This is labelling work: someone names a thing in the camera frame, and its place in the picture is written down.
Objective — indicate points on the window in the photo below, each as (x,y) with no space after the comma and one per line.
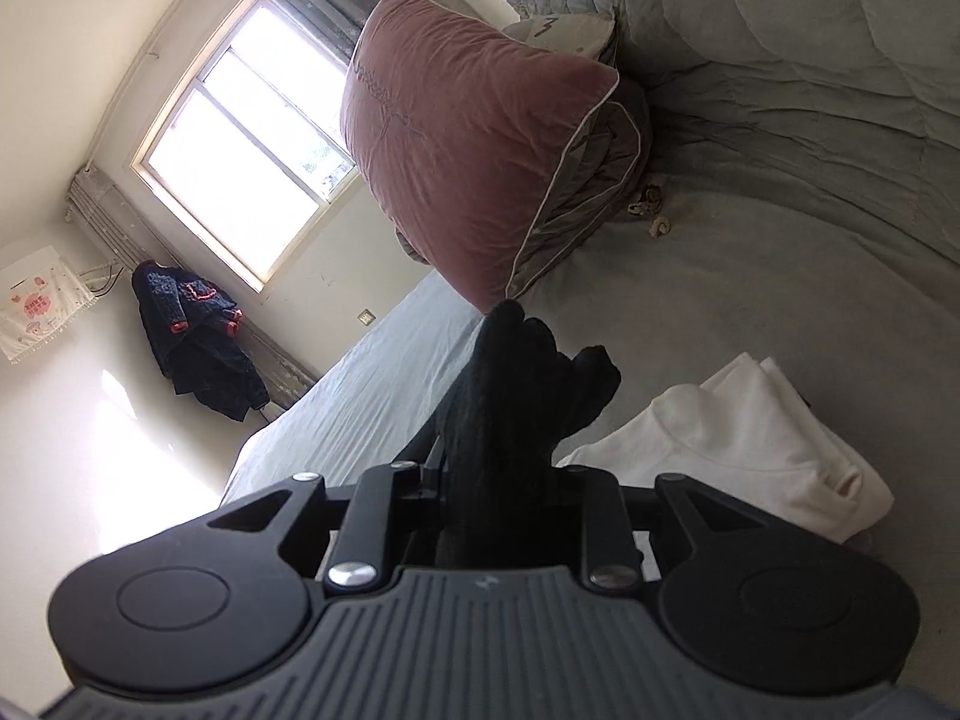
(247,152)

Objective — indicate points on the grey bed sheet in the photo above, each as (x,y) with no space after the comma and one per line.
(861,318)

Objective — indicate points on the white red wall poster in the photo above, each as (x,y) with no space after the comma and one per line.
(40,296)

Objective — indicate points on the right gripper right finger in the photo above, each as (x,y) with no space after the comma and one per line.
(598,544)

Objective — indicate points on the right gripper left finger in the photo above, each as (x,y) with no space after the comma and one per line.
(394,516)

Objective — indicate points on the grey quilted headboard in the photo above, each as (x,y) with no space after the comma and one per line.
(858,98)

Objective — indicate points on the dark hanging jacket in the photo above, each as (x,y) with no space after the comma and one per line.
(192,328)

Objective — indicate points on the pink velvet pillow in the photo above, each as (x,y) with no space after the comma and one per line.
(460,133)

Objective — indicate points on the white folded garment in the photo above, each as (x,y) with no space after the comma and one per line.
(747,432)

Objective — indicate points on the black t-shirt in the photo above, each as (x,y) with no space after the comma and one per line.
(516,400)

